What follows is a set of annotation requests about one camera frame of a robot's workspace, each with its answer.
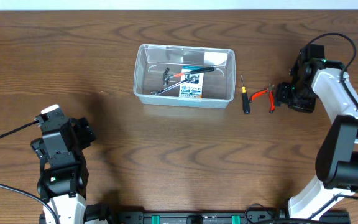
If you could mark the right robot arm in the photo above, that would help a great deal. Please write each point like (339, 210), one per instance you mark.
(315, 78)

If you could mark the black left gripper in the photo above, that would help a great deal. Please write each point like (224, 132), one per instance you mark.
(83, 132)

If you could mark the silver ring wrench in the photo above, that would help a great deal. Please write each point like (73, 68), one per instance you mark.
(191, 79)

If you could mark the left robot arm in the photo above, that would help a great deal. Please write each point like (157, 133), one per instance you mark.
(63, 173)

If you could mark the black yellow screwdriver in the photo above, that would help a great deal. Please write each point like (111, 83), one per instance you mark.
(245, 99)

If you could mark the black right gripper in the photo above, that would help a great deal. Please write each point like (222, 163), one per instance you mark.
(281, 96)

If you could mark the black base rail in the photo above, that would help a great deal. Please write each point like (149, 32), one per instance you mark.
(253, 215)

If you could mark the small black orange hammer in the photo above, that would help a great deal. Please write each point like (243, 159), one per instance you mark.
(168, 75)

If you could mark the orange handled pliers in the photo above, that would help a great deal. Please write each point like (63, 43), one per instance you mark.
(267, 91)

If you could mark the white blue cardboard box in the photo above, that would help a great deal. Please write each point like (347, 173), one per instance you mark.
(192, 90)

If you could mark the clear plastic container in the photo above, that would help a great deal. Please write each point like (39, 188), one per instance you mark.
(152, 60)

